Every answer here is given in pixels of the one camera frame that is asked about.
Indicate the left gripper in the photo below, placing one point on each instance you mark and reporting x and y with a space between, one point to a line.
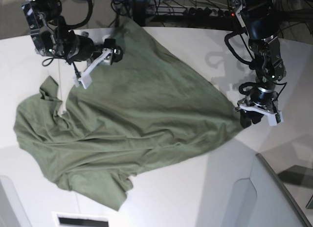
259 101

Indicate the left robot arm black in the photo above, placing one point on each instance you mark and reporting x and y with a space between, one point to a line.
257 19

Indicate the green t-shirt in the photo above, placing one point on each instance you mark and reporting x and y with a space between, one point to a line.
148 111

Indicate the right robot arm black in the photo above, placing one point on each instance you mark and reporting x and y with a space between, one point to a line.
54 39

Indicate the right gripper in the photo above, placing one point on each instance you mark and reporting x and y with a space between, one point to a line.
82 49

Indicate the black power strip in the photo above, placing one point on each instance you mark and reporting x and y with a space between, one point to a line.
208 12

